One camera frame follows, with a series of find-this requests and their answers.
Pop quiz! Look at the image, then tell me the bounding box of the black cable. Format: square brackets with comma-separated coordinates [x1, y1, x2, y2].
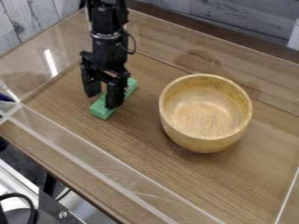
[0, 192, 40, 224]

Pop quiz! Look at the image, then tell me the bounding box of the clear acrylic tray enclosure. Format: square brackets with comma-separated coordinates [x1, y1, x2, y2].
[0, 11, 299, 224]

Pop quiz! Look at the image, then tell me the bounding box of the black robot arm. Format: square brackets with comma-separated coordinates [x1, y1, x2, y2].
[80, 0, 136, 109]

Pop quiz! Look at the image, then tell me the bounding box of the light wooden bowl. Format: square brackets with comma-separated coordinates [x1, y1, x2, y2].
[159, 73, 253, 153]

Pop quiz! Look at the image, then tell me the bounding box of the green rectangular block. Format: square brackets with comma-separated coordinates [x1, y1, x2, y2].
[88, 78, 137, 120]

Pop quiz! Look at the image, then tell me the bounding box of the black metal bracket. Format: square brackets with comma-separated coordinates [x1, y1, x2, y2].
[36, 191, 87, 224]

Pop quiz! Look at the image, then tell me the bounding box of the black table leg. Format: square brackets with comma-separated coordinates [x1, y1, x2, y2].
[42, 174, 57, 197]

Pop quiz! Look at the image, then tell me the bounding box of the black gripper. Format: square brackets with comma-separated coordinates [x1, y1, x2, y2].
[79, 32, 132, 109]

